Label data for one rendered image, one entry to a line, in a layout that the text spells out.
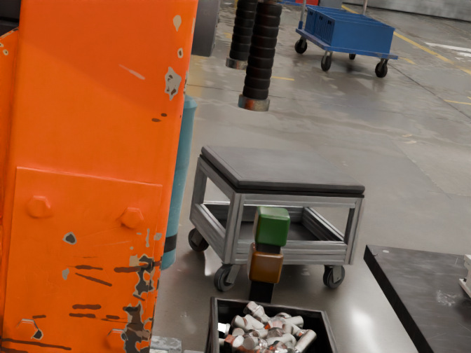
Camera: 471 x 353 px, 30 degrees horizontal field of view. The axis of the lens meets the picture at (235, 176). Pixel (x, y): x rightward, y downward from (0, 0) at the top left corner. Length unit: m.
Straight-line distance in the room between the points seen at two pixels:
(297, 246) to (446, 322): 0.78
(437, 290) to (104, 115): 1.25
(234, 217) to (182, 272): 0.29
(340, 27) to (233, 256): 4.61
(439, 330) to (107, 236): 1.02
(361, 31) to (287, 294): 4.58
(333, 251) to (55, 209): 1.75
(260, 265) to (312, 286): 1.56
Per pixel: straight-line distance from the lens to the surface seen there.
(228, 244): 2.41
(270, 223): 1.08
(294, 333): 1.02
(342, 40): 6.91
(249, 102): 1.22
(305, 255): 2.52
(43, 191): 0.86
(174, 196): 1.29
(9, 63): 0.87
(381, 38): 7.01
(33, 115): 0.85
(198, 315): 2.33
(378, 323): 2.50
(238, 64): 1.55
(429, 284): 2.00
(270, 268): 1.10
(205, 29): 1.33
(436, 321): 1.82
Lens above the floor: 0.99
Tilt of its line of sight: 16 degrees down
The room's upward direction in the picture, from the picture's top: 9 degrees clockwise
